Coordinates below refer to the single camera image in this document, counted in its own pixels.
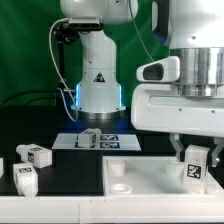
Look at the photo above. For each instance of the white square tabletop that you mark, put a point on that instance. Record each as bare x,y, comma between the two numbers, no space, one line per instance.
139,176

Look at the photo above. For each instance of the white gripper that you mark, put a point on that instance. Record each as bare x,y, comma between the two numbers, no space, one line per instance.
159,107

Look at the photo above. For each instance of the white tag sheet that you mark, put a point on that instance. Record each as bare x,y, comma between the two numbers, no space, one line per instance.
107,142

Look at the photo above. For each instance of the white obstacle fence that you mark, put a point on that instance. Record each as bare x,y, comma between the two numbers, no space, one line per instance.
118,210

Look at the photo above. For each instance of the black camera on stand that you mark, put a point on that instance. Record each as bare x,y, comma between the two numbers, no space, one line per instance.
64,36

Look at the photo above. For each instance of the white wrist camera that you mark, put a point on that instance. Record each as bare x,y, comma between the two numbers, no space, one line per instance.
162,71

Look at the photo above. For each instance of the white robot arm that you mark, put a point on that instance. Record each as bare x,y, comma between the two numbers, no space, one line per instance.
180,94

